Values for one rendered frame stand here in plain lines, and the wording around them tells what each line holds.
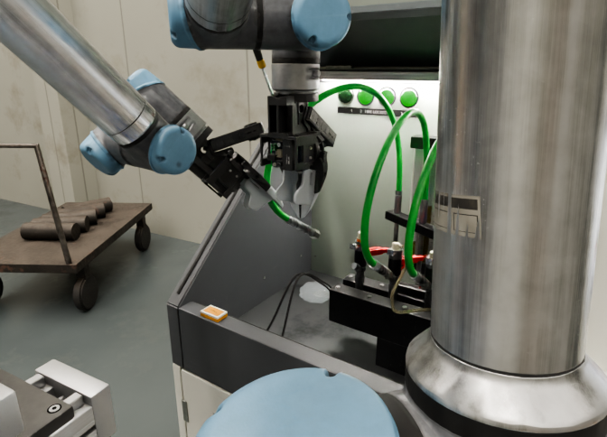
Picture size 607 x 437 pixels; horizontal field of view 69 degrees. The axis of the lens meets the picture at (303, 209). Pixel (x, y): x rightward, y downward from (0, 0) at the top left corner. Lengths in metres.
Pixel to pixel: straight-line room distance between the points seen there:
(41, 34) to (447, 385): 0.55
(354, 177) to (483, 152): 1.05
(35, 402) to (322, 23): 0.60
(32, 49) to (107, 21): 3.66
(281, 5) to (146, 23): 3.40
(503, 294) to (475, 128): 0.09
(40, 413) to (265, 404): 0.45
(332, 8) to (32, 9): 0.34
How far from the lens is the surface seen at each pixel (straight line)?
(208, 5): 0.50
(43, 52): 0.63
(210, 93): 3.55
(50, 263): 3.00
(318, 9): 0.58
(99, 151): 0.80
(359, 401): 0.28
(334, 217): 1.34
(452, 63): 0.25
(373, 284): 1.04
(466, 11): 0.25
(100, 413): 0.80
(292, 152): 0.69
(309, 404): 0.28
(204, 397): 1.12
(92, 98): 0.66
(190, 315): 1.02
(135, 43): 4.06
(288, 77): 0.69
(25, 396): 0.73
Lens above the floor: 1.45
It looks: 18 degrees down
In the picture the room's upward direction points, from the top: straight up
